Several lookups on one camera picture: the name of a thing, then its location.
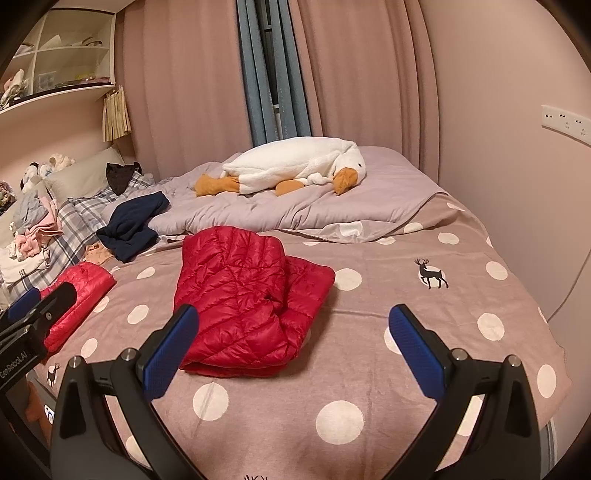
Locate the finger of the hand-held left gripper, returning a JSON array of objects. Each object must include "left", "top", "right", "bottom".
[
  {"left": 32, "top": 281, "right": 78, "bottom": 344},
  {"left": 6, "top": 287, "right": 43, "bottom": 326}
]

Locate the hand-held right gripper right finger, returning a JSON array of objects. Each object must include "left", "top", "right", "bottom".
[{"left": 388, "top": 303, "right": 542, "bottom": 480}]

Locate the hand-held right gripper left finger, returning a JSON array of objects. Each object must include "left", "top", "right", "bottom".
[{"left": 48, "top": 304, "right": 200, "bottom": 480}]

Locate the red down jacket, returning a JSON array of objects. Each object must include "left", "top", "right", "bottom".
[
  {"left": 174, "top": 226, "right": 336, "bottom": 379},
  {"left": 44, "top": 261, "right": 117, "bottom": 354}
]

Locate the white garment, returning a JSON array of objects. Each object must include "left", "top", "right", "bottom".
[{"left": 0, "top": 247, "right": 51, "bottom": 285}]

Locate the orange object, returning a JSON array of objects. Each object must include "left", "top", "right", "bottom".
[{"left": 25, "top": 381, "right": 51, "bottom": 432}]

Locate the peach garment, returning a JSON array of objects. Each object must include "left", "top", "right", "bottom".
[{"left": 85, "top": 242, "right": 115, "bottom": 267}]

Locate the pink garment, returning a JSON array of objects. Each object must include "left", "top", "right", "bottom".
[{"left": 14, "top": 196, "right": 64, "bottom": 258}]

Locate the plaid blanket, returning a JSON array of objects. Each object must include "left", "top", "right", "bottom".
[{"left": 0, "top": 173, "right": 155, "bottom": 296}]

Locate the grey garment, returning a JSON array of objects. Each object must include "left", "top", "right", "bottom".
[{"left": 14, "top": 189, "right": 51, "bottom": 229}]

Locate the floral cushion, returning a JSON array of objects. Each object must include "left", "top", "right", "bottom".
[{"left": 0, "top": 180, "right": 19, "bottom": 215}]

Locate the navy garment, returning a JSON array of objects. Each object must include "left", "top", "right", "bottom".
[{"left": 96, "top": 191, "right": 171, "bottom": 264}]

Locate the beige pillow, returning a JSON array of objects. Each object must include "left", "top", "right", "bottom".
[{"left": 44, "top": 147, "right": 125, "bottom": 200}]

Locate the white and black plush toy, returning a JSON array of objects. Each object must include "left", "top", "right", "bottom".
[{"left": 21, "top": 162, "right": 47, "bottom": 192}]

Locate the dark brown garment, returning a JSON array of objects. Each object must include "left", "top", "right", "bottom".
[{"left": 105, "top": 161, "right": 143, "bottom": 195}]

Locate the lilac duvet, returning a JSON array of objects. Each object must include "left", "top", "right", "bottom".
[{"left": 148, "top": 147, "right": 448, "bottom": 244}]

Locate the yellow pleated fabric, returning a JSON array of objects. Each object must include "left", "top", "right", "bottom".
[{"left": 102, "top": 85, "right": 133, "bottom": 142}]

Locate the cream cloth bundle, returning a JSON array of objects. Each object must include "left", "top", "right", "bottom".
[{"left": 0, "top": 69, "right": 29, "bottom": 106}]

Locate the white goose plush toy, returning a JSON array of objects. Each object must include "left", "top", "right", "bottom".
[{"left": 194, "top": 136, "right": 365, "bottom": 198}]

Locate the pink curtain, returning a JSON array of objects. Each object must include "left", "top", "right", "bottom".
[
  {"left": 115, "top": 0, "right": 252, "bottom": 179},
  {"left": 291, "top": 0, "right": 444, "bottom": 176}
]

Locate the blue curtain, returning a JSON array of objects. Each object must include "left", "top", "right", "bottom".
[{"left": 236, "top": 0, "right": 311, "bottom": 146}]

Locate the white wall shelf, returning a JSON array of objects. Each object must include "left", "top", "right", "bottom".
[{"left": 0, "top": 0, "right": 116, "bottom": 117}]

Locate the white wall socket strip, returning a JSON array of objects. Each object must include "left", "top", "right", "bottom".
[{"left": 541, "top": 104, "right": 591, "bottom": 145}]

